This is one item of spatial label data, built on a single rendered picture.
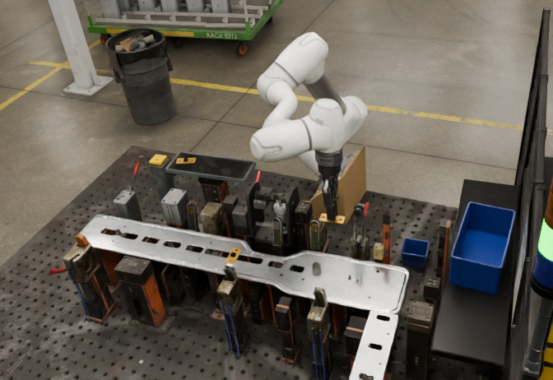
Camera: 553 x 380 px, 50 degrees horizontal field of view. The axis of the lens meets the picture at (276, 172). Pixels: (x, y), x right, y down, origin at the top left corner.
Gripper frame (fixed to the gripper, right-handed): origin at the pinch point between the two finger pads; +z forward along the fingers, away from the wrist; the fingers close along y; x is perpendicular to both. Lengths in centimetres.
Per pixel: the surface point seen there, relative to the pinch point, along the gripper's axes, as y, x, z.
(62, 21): -275, -327, 60
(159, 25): -370, -288, 101
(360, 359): 33.9, 16.8, 30.9
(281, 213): -18.7, -26.2, 21.9
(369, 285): 2.8, 13.5, 30.7
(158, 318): 18, -71, 56
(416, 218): -72, 20, 60
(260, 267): 3.4, -28.2, 31.0
